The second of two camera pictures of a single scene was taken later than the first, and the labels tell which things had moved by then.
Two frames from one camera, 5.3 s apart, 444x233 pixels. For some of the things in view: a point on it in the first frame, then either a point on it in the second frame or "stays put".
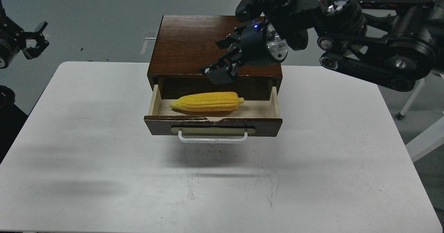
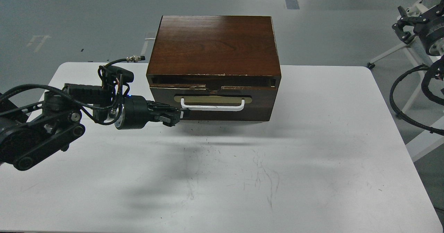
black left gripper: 13,40 -> 134,113
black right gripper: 259,44 -> 429,32
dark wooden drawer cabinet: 184,44 stays put
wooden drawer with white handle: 252,118 -> 253,103
